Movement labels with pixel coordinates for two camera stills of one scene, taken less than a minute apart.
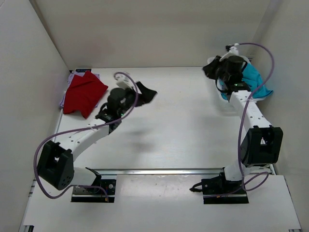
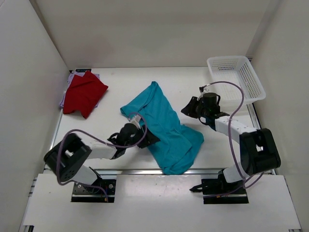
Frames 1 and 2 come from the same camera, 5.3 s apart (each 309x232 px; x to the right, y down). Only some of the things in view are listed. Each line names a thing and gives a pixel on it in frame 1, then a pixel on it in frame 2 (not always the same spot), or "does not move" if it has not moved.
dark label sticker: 82,70 does not move
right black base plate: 217,191 does not move
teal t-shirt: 254,79 -> 173,151
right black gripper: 210,70 -> 189,110
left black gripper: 146,95 -> 149,138
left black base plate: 104,191 does not move
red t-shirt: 83,94 does not move
